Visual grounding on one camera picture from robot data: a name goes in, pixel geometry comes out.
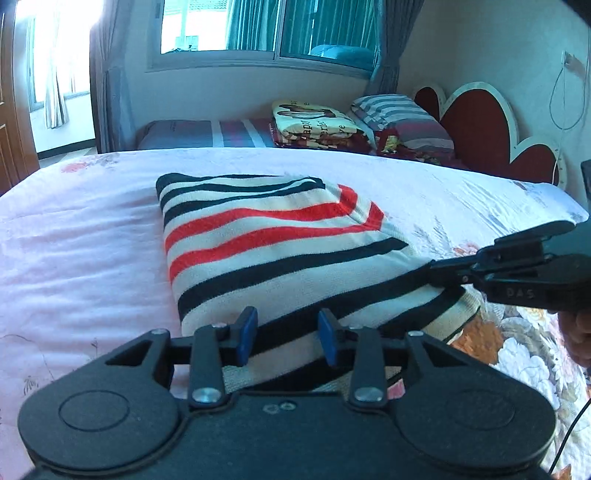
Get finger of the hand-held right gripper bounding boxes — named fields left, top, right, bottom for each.
left=475, top=220, right=577, bottom=260
left=426, top=249, right=546, bottom=297

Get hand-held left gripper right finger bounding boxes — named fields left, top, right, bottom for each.
left=318, top=308, right=477, bottom=409

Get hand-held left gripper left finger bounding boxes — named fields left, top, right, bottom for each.
left=105, top=306, right=259, bottom=409

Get striped knit sweater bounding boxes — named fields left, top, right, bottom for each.
left=156, top=173, right=484, bottom=394

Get person's right hand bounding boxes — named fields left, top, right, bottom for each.
left=558, top=311, right=591, bottom=369

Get red heart-shaped headboard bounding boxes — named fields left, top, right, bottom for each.
left=412, top=82, right=570, bottom=188

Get red printed cloth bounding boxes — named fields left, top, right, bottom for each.
left=375, top=131, right=445, bottom=163

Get striped pillow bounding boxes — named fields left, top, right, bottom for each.
left=349, top=93, right=456, bottom=154

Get pink floral bed cover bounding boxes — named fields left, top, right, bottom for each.
left=0, top=148, right=591, bottom=480

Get bed with striped sheet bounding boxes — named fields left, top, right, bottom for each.
left=136, top=117, right=468, bottom=170

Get folded printed blanket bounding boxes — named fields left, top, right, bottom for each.
left=270, top=99, right=376, bottom=151

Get grey curtain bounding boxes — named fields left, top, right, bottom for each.
left=368, top=0, right=426, bottom=96
left=90, top=0, right=136, bottom=154

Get sliding window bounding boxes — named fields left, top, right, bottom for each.
left=145, top=0, right=385, bottom=75

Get brown wooden door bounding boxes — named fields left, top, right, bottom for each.
left=0, top=0, right=41, bottom=195

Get white sheer curtain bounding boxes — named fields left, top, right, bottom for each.
left=43, top=0, right=71, bottom=131

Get thin wall cable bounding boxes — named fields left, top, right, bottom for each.
left=549, top=51, right=588, bottom=132

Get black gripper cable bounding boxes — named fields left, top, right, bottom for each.
left=549, top=405, right=591, bottom=477

